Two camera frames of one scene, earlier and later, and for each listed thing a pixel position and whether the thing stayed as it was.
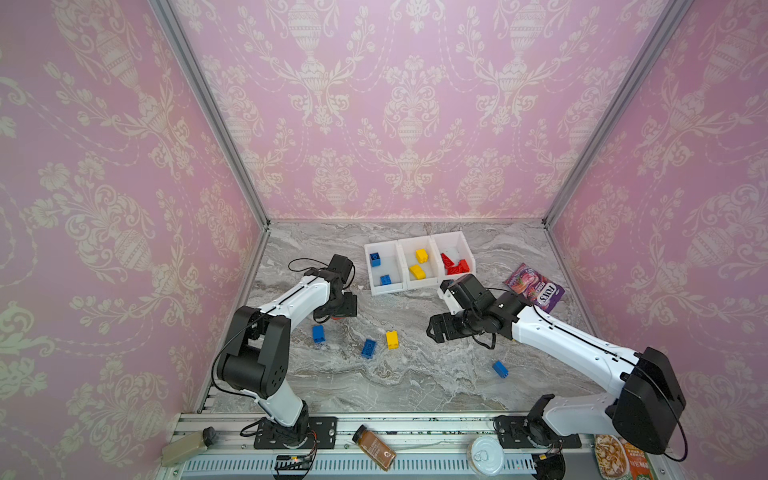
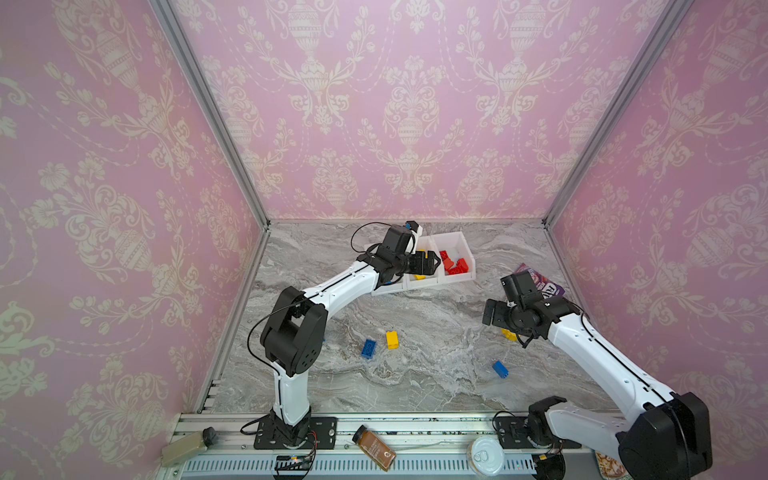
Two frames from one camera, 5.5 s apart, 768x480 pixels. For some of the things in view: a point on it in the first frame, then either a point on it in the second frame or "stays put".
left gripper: (350, 308) to (429, 265)
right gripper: (448, 325) to (492, 312)
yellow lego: (392, 338) stays put
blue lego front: (500, 369) stays put
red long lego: (447, 262) stays put
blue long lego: (368, 349) stays put
